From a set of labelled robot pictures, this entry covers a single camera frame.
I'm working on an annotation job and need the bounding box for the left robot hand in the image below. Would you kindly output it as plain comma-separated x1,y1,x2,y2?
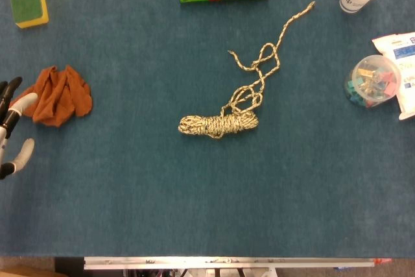
0,76,38,180

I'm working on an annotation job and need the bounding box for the brown crumpled cloth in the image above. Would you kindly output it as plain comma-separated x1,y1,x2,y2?
10,65,93,128

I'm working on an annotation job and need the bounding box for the green yellow sponge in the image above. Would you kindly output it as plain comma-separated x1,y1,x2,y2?
8,0,50,29

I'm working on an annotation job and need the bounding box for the blue table cloth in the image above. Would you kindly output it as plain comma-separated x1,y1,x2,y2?
0,0,415,258

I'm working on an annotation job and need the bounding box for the clear jar of binder clips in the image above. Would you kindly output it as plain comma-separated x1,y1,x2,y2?
344,54,403,109

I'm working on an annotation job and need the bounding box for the white blue plastic bag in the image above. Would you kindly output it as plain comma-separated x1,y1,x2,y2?
371,32,415,121

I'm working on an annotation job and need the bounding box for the beige braided rope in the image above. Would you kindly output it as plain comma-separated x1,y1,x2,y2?
177,1,316,139

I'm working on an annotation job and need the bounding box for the aluminium frame rail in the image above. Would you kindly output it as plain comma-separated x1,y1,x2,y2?
83,256,377,271

